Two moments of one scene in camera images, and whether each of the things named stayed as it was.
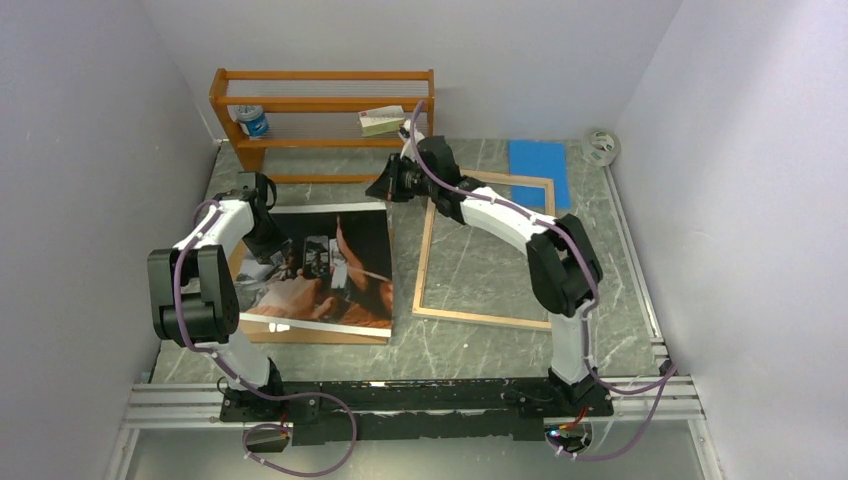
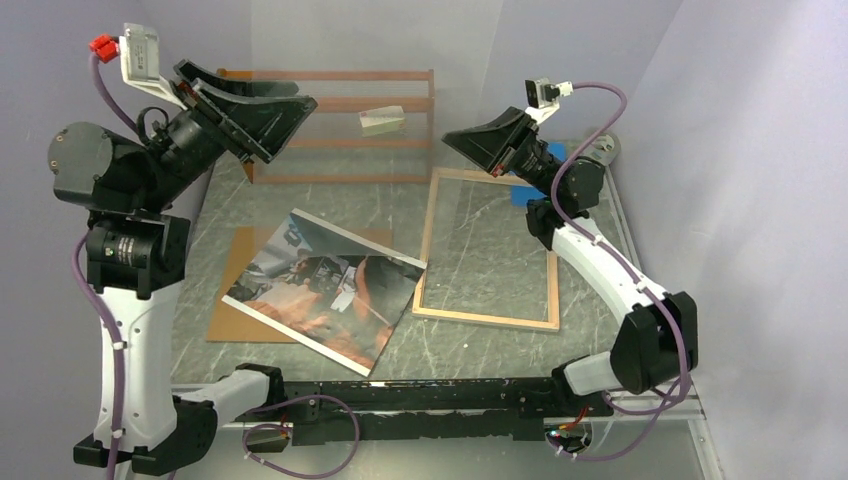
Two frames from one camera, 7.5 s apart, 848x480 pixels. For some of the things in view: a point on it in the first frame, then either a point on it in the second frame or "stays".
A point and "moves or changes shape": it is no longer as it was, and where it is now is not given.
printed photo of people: [334, 272] moves or changes shape
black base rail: [414, 411] stays
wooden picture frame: [426, 248] stays
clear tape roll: [601, 147] stays
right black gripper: [386, 187] -> [496, 145]
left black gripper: [263, 252] -> [255, 118]
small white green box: [381, 120] stays
